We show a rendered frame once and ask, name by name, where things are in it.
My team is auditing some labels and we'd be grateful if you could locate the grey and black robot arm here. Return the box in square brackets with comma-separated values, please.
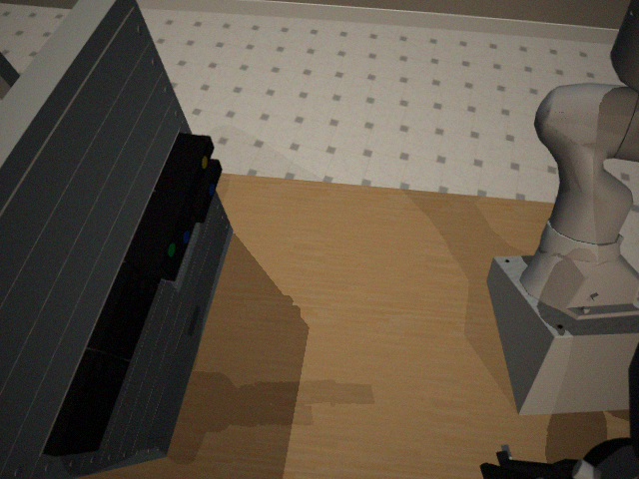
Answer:
[520, 0, 639, 479]

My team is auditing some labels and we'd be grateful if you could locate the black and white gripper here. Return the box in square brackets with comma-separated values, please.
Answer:
[480, 438, 632, 479]

